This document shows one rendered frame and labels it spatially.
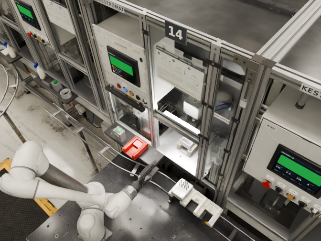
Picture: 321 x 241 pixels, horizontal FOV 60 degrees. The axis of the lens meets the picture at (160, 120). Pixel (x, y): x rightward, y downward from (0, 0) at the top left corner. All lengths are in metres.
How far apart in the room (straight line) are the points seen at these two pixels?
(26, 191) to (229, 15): 1.33
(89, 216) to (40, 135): 2.01
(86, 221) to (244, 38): 1.43
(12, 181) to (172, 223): 1.13
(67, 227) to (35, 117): 2.06
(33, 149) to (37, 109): 2.42
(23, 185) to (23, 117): 2.52
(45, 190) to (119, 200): 0.41
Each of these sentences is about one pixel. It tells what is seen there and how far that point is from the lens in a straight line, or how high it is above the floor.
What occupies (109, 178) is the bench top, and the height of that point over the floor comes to 0.68.
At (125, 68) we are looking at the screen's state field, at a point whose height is 1.65.
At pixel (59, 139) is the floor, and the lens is 3.61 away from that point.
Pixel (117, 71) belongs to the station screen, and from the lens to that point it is 1.78.
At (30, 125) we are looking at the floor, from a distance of 3.93.
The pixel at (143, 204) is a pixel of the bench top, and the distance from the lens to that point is 2.21.
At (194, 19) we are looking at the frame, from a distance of 1.38.
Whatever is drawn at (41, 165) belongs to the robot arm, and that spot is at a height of 1.38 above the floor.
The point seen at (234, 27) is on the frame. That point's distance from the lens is 1.35.
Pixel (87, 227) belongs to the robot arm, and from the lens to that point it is 1.92.
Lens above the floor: 2.70
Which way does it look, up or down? 50 degrees down
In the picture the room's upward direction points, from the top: 3 degrees counter-clockwise
